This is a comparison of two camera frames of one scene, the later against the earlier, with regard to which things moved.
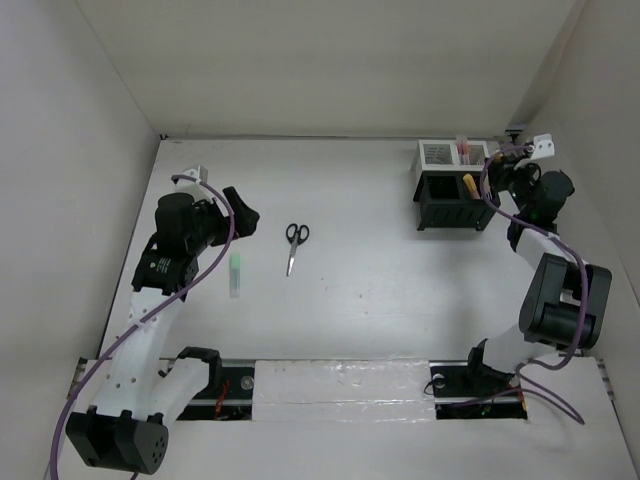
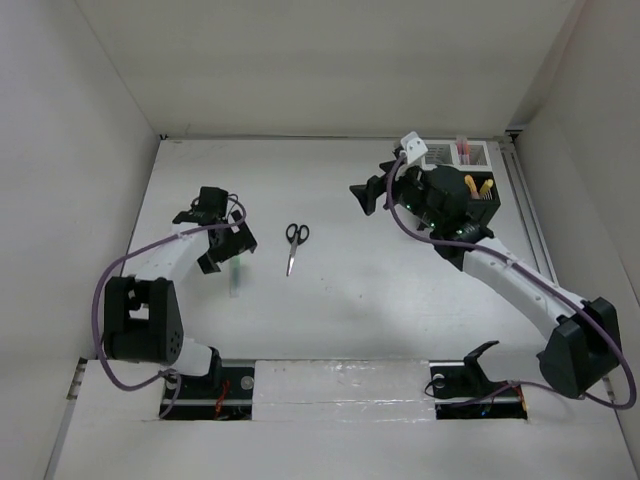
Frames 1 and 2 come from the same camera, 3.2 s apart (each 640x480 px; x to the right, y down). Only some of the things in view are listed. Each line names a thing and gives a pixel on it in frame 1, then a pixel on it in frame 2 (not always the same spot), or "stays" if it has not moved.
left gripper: x=245 y=217 to x=240 y=241
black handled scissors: x=296 y=235 stays
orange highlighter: x=471 y=186 stays
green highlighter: x=235 y=275 stays
